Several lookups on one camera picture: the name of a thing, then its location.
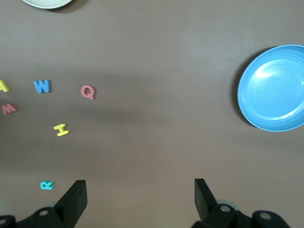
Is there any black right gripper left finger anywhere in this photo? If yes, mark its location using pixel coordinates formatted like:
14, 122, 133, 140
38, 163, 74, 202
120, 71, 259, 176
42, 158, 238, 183
0, 180, 88, 228

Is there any yellow foam letter H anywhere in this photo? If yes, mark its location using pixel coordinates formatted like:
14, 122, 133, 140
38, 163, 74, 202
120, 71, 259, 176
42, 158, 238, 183
53, 123, 70, 137

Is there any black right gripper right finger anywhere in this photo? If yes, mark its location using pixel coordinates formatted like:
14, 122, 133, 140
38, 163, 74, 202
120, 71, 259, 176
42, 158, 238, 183
191, 178, 289, 228

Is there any red foam lowercase w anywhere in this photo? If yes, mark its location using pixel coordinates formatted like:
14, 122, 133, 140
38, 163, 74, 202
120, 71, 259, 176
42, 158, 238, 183
1, 102, 18, 115

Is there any red foam letter Q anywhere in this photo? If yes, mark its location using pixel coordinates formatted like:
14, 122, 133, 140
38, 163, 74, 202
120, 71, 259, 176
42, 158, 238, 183
80, 85, 97, 100

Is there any blue round plate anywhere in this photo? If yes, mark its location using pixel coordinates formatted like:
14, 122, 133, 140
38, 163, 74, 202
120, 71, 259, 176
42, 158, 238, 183
237, 44, 304, 133

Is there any beige round plate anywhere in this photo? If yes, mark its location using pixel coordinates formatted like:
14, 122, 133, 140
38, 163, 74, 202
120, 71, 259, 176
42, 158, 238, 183
21, 0, 73, 10

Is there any yellow foam lowercase h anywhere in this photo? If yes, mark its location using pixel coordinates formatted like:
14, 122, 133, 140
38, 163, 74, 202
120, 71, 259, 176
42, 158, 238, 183
0, 79, 10, 93

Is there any teal foam letter R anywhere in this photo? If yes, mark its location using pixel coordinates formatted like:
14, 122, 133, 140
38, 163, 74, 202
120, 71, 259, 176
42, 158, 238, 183
39, 180, 54, 190

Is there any blue foam letter W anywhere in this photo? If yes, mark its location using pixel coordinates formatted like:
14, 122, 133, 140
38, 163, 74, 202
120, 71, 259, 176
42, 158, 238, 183
33, 79, 52, 94

